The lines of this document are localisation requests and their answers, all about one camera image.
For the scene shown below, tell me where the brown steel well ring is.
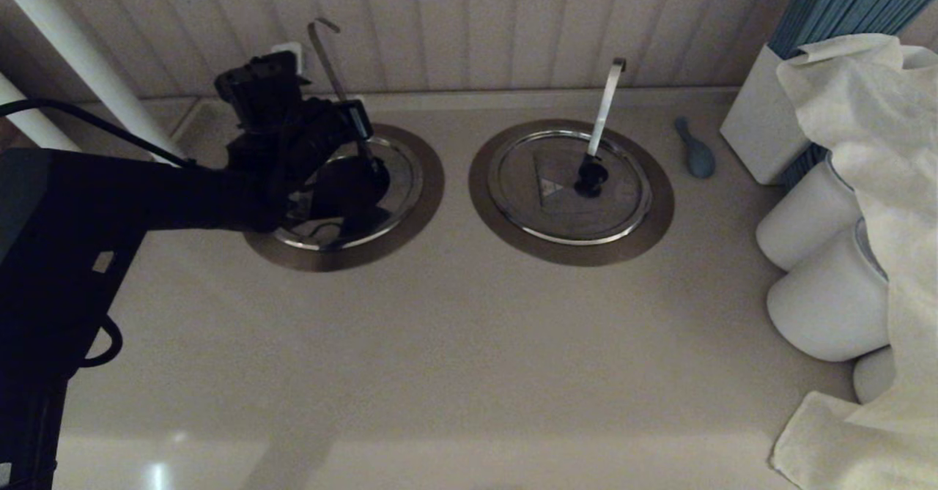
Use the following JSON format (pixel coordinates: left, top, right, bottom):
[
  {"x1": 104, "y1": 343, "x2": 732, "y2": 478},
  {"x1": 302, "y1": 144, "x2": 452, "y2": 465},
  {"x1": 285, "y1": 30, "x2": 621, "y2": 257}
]
[
  {"x1": 244, "y1": 124, "x2": 446, "y2": 272},
  {"x1": 469, "y1": 119, "x2": 675, "y2": 267}
]

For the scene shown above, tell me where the white pole with base flange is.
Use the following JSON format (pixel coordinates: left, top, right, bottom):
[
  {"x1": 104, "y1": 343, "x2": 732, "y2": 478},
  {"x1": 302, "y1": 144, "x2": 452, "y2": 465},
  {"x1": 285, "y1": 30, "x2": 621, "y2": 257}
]
[{"x1": 0, "y1": 0, "x2": 185, "y2": 163}]

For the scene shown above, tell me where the white square holder box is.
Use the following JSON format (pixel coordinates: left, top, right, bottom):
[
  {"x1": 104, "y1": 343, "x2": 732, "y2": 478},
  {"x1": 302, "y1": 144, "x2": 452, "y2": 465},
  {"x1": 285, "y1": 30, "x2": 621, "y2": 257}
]
[{"x1": 718, "y1": 45, "x2": 810, "y2": 187}]

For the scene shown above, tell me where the cream cloth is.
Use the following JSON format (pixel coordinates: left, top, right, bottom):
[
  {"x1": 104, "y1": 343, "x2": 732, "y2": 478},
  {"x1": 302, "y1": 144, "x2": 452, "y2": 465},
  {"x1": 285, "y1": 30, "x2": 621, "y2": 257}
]
[{"x1": 768, "y1": 34, "x2": 938, "y2": 490}]

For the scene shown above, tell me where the long thin black arm cable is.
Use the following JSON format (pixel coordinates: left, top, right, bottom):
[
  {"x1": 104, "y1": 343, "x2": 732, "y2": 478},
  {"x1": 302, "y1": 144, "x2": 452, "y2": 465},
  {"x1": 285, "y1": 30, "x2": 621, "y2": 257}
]
[{"x1": 0, "y1": 99, "x2": 197, "y2": 167}]

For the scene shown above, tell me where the small blue plastic spoon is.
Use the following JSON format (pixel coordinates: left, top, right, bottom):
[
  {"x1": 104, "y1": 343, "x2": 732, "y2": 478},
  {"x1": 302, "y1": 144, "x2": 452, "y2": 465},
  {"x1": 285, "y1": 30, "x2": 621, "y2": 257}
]
[{"x1": 673, "y1": 116, "x2": 716, "y2": 181}]

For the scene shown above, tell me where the black elbow cable loop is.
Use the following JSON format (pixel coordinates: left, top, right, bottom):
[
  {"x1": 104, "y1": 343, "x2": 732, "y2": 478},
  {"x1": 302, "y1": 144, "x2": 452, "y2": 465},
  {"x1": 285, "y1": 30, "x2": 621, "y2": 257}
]
[{"x1": 77, "y1": 314, "x2": 123, "y2": 368}]

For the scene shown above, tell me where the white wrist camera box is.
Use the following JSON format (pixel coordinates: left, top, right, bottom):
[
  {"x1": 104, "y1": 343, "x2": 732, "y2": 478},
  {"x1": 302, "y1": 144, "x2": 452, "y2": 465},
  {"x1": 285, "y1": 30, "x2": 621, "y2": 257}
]
[{"x1": 271, "y1": 42, "x2": 306, "y2": 75}]

